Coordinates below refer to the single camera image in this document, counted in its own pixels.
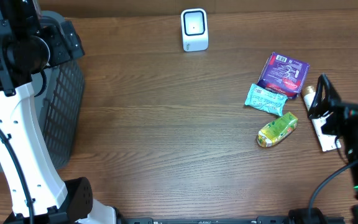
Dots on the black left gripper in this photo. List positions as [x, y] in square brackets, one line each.
[61, 55]

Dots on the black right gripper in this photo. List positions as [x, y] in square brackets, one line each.
[323, 97]

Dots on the white cosmetic tube gold cap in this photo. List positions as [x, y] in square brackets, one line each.
[327, 142]

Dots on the red purple tissue pack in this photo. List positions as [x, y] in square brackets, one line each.
[284, 75]

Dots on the green juice carton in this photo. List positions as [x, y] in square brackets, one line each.
[277, 130]

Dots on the teal snack packet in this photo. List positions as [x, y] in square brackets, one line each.
[264, 100]

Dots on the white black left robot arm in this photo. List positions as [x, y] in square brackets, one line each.
[29, 43]

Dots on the white barcode scanner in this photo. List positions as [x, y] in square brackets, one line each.
[194, 30]

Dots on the grey plastic lattice basket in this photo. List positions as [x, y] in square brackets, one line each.
[58, 107]

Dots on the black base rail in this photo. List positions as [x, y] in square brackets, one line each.
[278, 219]

